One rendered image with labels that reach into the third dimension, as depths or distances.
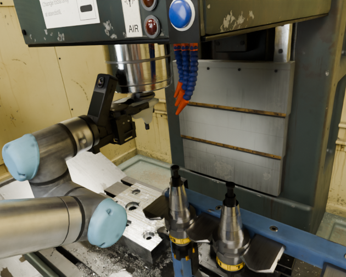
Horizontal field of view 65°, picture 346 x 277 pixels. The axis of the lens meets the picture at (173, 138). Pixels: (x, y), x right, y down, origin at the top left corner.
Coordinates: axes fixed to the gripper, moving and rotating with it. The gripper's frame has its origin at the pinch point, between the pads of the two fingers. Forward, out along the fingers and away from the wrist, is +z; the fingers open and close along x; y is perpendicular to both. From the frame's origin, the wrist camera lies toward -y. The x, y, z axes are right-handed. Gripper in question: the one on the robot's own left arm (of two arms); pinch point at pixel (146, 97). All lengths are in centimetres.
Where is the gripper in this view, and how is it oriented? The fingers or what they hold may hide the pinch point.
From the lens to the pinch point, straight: 72.4
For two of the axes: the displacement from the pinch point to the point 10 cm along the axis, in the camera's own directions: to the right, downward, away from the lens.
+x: 7.8, 1.8, -5.9
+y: 1.0, 9.1, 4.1
